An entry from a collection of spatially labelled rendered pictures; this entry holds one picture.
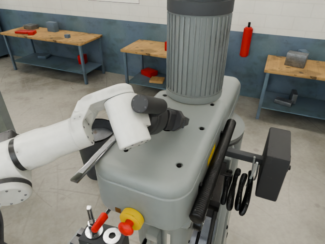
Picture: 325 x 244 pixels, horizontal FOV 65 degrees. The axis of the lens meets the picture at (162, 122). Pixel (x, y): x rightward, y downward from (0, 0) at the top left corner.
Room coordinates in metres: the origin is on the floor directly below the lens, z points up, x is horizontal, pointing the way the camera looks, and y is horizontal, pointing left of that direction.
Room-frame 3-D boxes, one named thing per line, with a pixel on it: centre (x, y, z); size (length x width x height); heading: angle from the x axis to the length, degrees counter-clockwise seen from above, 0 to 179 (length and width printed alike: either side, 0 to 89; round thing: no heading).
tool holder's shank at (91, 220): (0.79, 0.35, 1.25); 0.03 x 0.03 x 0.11
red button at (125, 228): (0.38, 0.09, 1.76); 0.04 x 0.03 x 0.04; 67
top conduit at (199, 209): (0.58, -0.16, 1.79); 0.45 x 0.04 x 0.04; 157
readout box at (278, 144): (0.75, -0.44, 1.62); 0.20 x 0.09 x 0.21; 157
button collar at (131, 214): (0.40, 0.08, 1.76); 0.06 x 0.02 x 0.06; 67
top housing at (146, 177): (0.62, -0.02, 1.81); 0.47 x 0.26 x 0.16; 157
